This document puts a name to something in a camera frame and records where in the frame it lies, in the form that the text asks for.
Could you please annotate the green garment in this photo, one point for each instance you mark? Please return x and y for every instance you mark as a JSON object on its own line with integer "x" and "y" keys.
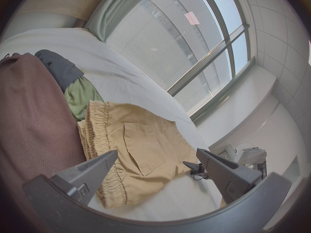
{"x": 80, "y": 96}

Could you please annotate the black garment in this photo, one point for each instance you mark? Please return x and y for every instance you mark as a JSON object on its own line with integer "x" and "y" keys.
{"x": 60, "y": 67}

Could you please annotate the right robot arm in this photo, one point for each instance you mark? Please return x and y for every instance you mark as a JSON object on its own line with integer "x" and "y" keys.
{"x": 252, "y": 155}

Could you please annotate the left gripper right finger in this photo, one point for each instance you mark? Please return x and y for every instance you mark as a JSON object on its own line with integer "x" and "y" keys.
{"x": 228, "y": 178}

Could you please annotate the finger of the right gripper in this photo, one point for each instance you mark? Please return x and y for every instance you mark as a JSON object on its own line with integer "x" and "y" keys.
{"x": 190, "y": 164}

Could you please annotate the tan shorts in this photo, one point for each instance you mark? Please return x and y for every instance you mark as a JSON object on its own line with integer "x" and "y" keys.
{"x": 145, "y": 139}

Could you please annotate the grey-green curtain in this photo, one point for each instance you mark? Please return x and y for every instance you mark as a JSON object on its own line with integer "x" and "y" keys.
{"x": 109, "y": 11}

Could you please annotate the brown garment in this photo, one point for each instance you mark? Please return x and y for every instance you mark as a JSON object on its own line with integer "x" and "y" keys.
{"x": 34, "y": 118}

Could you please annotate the window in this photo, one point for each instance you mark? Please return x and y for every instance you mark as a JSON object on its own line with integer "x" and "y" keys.
{"x": 182, "y": 45}

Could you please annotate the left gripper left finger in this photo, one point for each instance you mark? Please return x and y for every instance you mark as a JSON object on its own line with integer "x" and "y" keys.
{"x": 87, "y": 176}

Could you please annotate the bed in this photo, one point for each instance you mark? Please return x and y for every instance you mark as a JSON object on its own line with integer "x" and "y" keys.
{"x": 121, "y": 64}

